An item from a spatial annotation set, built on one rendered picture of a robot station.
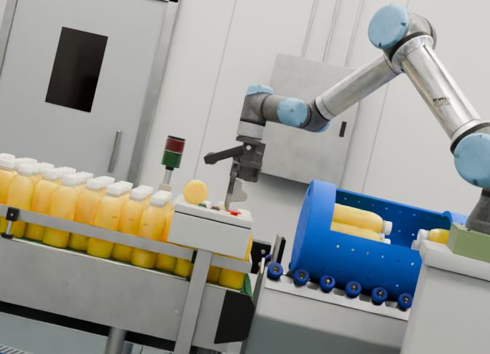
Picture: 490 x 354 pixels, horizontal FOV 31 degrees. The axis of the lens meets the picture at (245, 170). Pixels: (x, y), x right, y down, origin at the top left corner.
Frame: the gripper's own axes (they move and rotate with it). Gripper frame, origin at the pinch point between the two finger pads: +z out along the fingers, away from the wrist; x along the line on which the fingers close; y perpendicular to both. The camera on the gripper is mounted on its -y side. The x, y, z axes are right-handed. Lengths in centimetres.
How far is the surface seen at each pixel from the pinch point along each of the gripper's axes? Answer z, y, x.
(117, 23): -84, -99, 371
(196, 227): 5.1, -6.2, -27.9
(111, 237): 14.1, -27.9, -14.7
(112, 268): 21.8, -25.4, -16.8
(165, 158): -8.4, -22.1, 39.5
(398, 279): 9, 51, -6
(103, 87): -38, -99, 371
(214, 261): 14.2, 0.4, -14.7
